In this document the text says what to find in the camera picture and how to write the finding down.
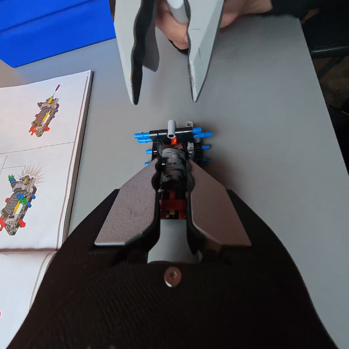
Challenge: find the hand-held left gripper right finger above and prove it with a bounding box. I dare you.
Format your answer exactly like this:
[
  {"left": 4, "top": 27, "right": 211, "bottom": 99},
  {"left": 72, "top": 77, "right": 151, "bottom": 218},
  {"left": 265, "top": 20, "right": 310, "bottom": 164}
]
[{"left": 186, "top": 159, "right": 252, "bottom": 256}]

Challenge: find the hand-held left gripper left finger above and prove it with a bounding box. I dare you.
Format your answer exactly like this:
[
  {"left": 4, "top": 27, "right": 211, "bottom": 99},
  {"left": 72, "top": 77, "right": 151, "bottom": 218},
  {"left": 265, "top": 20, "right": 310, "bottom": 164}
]
[{"left": 94, "top": 158, "right": 162, "bottom": 256}]

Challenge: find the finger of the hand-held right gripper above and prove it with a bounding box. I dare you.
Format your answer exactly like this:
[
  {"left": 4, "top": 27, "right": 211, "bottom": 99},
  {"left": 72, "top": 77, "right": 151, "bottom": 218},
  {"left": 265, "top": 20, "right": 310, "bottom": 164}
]
[
  {"left": 113, "top": 0, "right": 160, "bottom": 106},
  {"left": 183, "top": 0, "right": 226, "bottom": 103}
]

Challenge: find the black lego technic model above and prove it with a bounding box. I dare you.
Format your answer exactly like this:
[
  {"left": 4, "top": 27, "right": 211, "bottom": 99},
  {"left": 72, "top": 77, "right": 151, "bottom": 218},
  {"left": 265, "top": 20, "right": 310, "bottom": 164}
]
[{"left": 134, "top": 119, "right": 213, "bottom": 220}]

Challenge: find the lego instruction booklet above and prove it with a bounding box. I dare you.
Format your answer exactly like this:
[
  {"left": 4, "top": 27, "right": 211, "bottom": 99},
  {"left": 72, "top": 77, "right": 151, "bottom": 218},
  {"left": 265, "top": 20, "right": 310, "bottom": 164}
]
[{"left": 0, "top": 69, "right": 94, "bottom": 323}]

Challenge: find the person's right hand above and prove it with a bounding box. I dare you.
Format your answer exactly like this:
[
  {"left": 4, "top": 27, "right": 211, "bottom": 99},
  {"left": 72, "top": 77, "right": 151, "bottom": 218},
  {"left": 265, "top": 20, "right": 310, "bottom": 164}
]
[{"left": 155, "top": 0, "right": 274, "bottom": 50}]

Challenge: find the blue box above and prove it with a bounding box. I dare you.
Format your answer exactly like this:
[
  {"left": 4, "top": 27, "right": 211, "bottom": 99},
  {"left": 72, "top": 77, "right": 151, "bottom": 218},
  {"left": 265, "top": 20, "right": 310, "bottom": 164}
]
[{"left": 0, "top": 0, "right": 117, "bottom": 69}]

